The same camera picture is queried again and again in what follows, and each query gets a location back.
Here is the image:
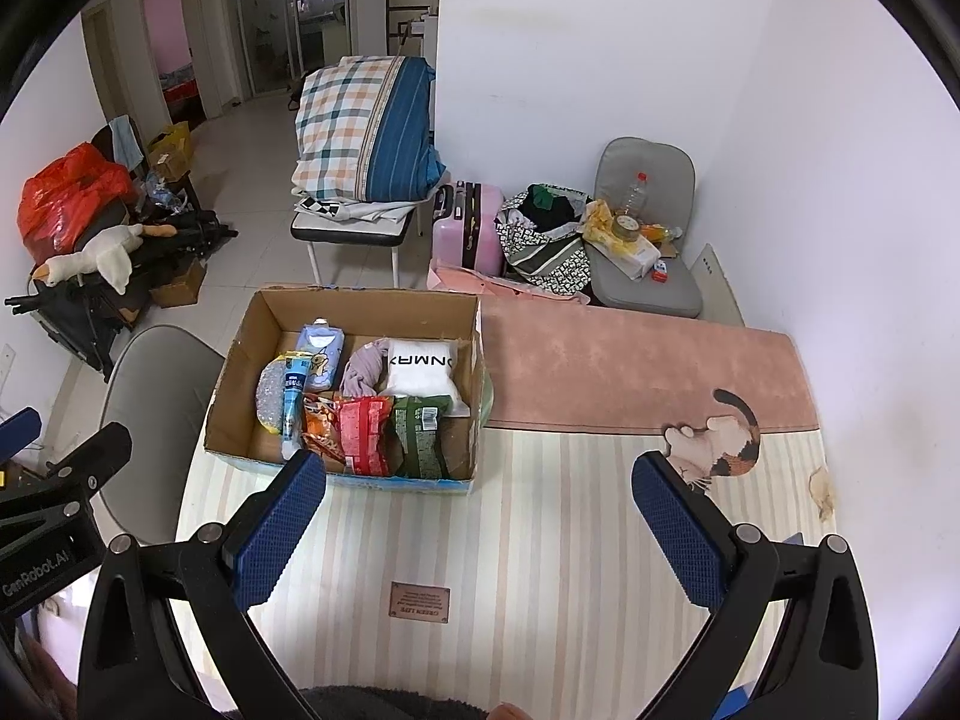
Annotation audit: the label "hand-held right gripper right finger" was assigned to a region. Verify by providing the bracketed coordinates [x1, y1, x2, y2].
[631, 451, 878, 720]

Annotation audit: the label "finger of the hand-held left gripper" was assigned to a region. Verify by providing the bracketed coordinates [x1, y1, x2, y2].
[41, 422, 134, 500]
[0, 406, 42, 458]

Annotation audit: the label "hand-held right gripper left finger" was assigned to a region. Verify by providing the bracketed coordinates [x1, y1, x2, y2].
[77, 450, 327, 720]

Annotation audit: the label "orange snack packet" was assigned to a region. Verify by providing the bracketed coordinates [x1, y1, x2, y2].
[300, 394, 346, 466]

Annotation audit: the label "red snack packet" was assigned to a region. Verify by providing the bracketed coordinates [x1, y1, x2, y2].
[334, 395, 396, 477]

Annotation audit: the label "light blue tube packet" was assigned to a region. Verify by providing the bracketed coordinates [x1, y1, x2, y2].
[279, 356, 314, 462]

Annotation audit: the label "clear glittery bag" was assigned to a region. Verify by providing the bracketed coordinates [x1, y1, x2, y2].
[259, 356, 290, 432]

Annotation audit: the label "green snack packet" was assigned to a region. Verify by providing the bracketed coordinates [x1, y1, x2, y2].
[391, 395, 451, 479]

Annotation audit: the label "purple cloth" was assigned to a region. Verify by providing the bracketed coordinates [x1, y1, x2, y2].
[340, 340, 391, 398]

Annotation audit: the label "light blue snack packet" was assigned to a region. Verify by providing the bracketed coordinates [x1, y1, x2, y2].
[296, 321, 347, 391]

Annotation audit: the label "white soft packet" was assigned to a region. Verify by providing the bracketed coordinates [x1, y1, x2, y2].
[379, 337, 472, 417]

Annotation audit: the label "person's left forearm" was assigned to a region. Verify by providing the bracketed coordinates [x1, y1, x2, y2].
[15, 619, 80, 720]

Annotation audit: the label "beige shell chair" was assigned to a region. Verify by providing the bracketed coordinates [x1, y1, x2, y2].
[97, 325, 226, 545]

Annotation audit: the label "black folded trolley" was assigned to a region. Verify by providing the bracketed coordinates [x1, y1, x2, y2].
[4, 210, 239, 383]

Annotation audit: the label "brown rectangular label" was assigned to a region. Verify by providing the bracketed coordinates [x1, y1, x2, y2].
[390, 581, 451, 623]

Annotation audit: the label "striped pink cat mat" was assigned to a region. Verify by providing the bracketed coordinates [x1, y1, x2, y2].
[174, 292, 837, 691]

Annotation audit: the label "brown cardboard box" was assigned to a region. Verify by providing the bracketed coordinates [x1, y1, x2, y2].
[150, 259, 207, 308]

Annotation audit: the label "white goose plush toy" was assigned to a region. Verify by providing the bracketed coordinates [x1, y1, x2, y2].
[34, 223, 177, 293]

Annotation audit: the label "red plastic bag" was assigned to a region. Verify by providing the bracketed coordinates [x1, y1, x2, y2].
[17, 142, 140, 254]

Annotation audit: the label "white socket panel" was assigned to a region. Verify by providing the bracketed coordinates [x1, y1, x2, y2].
[694, 244, 747, 327]

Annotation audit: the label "white flat box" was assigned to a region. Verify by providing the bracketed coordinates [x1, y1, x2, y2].
[600, 229, 661, 278]

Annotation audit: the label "patterned tote bag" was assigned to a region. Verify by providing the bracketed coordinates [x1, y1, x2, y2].
[496, 184, 593, 295]

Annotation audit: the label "light blue cloth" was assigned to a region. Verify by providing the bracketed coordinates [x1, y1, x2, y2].
[109, 116, 145, 170]

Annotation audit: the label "yellow cardboard box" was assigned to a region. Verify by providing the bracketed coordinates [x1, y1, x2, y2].
[146, 122, 194, 181]

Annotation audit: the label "black bench white legs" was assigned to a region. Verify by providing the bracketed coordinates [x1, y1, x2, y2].
[291, 202, 417, 290]

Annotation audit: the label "pink cloth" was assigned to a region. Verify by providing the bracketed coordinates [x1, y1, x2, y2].
[427, 262, 593, 305]

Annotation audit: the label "yellow plastic bag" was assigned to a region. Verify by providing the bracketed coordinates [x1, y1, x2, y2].
[583, 200, 623, 248]

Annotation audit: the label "clear plastic bottle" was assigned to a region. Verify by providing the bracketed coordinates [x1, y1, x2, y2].
[621, 171, 650, 220]

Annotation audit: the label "pink suitcase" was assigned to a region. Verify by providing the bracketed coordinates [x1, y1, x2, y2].
[431, 180, 505, 276]

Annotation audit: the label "grey cushioned chair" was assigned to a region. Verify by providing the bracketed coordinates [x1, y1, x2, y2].
[585, 137, 704, 318]

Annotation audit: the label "plaid folded quilt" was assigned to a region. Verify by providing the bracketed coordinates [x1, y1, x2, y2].
[291, 55, 447, 203]

